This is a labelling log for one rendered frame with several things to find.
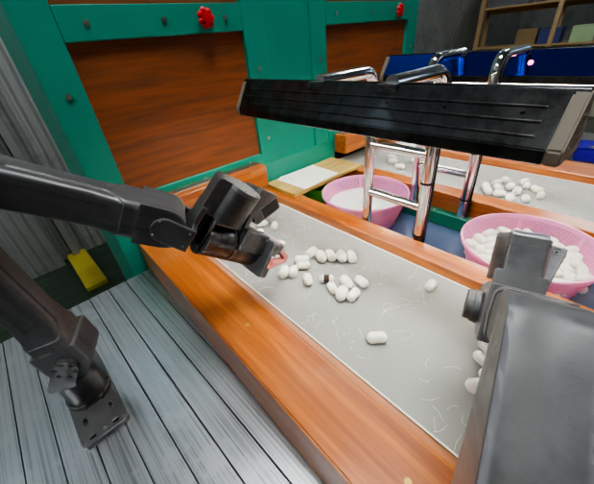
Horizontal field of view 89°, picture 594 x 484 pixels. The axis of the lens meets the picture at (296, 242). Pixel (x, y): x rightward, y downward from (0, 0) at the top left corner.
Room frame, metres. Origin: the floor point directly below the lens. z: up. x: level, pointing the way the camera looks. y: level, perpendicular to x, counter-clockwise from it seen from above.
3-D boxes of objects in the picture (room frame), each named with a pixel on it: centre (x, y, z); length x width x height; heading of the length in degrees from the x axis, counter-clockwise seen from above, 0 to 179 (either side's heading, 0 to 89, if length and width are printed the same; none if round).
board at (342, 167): (1.03, -0.09, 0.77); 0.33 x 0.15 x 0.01; 128
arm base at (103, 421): (0.33, 0.40, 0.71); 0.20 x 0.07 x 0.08; 41
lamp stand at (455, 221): (0.85, -0.49, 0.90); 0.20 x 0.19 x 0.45; 38
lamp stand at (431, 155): (0.60, -0.18, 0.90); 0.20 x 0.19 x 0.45; 38
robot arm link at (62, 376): (0.33, 0.39, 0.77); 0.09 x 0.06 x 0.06; 16
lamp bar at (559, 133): (0.55, -0.11, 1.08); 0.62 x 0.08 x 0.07; 38
